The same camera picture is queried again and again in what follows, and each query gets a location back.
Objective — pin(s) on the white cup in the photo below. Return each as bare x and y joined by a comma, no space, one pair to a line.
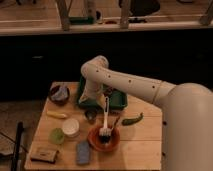
70,127

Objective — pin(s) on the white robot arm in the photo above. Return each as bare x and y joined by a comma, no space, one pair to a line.
187,113

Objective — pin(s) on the blue sponge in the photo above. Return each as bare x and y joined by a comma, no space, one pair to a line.
83,153

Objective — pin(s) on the brown wooden block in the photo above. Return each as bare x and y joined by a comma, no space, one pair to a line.
44,155

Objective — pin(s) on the white dish brush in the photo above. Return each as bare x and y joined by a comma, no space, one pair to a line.
105,130

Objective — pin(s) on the black pole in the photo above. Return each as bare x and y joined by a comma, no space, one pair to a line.
16,149

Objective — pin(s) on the metal spoon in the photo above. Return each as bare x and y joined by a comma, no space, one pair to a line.
115,123

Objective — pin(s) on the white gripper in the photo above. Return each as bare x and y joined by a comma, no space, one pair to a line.
93,91

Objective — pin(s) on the small metal cup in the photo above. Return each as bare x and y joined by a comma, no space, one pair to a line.
91,115

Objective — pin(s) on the grey cloth in bowl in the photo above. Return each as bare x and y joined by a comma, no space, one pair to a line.
60,94

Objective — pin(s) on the red bowl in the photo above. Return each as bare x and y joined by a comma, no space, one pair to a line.
101,143

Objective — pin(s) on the green plastic cup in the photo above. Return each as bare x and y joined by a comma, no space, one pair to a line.
56,136

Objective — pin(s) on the green plastic tray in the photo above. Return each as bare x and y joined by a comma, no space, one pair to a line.
117,100

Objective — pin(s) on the dark brown bowl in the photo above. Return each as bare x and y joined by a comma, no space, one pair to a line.
53,90

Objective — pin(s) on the green chili pepper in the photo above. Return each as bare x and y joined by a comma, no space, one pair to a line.
131,121

